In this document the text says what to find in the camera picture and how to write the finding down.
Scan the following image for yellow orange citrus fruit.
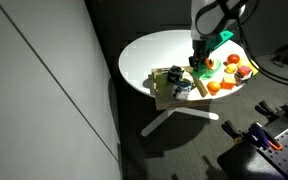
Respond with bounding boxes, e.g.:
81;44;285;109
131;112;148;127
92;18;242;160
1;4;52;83
224;63;238;75

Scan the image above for red hollow cube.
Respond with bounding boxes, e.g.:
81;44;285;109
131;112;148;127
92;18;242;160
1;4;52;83
205;57;216;70

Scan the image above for dark green block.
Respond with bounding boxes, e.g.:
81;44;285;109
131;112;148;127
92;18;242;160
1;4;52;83
197;63;208;75

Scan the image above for teal green camera mount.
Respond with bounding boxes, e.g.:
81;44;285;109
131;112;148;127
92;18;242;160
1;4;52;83
204;29;235;52

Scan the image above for blue and white cube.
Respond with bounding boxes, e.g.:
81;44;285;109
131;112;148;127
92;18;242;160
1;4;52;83
172;79;193;101

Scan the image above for white table pedestal base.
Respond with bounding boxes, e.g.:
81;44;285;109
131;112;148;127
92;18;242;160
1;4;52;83
140;107;220;138

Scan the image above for wooden tray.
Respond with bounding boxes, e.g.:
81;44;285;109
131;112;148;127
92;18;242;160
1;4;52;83
150;65;213;111

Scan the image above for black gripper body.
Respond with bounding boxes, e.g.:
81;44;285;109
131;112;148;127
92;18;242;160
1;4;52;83
191;38;212;60

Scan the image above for green bowl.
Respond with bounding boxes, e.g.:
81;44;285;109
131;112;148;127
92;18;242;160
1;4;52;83
193;59;223;80

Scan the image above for light green block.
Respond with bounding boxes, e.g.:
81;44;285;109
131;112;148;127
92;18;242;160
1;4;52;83
155;73;167;87

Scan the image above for purple clamp with orange tips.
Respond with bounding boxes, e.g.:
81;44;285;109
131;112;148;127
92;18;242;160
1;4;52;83
247;121;284;152

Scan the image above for magenta block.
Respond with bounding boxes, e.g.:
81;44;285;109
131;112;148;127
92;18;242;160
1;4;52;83
237;65;253;79

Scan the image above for black and white cube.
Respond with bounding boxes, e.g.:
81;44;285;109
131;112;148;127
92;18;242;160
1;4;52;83
166;65;185;84

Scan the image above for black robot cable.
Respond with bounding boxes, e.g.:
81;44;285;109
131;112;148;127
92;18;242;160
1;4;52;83
237;0;288;89

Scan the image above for red tomato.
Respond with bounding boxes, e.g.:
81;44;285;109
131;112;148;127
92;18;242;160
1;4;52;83
226;53;241;65

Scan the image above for orange block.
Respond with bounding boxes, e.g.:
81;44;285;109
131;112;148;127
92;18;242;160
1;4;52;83
221;75;237;90

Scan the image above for orange mandarin fruit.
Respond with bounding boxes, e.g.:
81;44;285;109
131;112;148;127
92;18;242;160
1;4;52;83
206;80;222;95

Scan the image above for grey perforated metal plate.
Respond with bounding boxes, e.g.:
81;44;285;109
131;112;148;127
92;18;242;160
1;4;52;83
257;121;288;180

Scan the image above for black spring clamp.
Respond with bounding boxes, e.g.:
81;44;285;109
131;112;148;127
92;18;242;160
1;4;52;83
221;119;245;143
254;99;276;122

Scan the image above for yellow banana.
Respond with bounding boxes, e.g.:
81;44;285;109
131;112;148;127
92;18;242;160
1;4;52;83
247;60;260;76

